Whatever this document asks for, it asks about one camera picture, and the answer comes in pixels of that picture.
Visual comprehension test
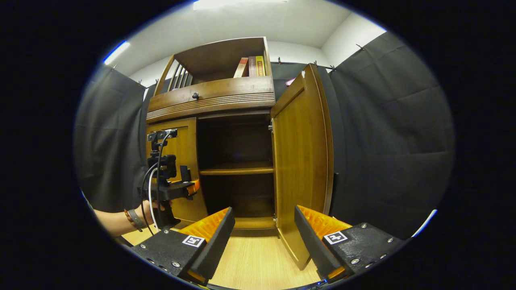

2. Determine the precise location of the large ceiling light panel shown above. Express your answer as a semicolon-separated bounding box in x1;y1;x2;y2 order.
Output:
193;0;289;10

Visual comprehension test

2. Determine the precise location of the grey watch strap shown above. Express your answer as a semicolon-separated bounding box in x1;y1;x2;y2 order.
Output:
128;209;148;231

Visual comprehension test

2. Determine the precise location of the wooden inner cabinet shelf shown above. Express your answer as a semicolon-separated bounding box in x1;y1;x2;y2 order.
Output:
199;162;275;176

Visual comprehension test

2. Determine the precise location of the white cable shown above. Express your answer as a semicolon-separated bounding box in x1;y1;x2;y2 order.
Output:
148;167;160;227

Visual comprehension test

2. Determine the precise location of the wooden double-door shoe cabinet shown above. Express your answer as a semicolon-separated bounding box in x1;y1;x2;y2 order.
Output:
145;37;279;237

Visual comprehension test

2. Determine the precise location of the black cable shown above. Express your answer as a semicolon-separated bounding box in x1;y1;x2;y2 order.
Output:
139;132;172;236

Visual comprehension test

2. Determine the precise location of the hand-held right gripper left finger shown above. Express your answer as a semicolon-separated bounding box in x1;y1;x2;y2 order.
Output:
130;207;236;286

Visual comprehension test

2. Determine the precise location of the black backdrop cloth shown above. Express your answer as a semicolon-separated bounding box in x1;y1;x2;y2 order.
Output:
74;31;456;240

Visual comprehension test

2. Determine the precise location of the beige and red book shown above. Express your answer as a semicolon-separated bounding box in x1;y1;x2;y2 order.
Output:
234;57;249;78

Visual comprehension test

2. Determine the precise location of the small ceiling light panel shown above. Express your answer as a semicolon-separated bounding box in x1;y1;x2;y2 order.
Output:
103;41;131;65

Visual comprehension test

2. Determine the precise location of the wooden cabinet door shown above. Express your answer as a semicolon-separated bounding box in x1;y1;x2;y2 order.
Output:
270;64;335;270
146;118;208;228

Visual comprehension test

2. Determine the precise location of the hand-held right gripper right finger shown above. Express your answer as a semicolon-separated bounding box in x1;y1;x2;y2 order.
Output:
293;205;406;284

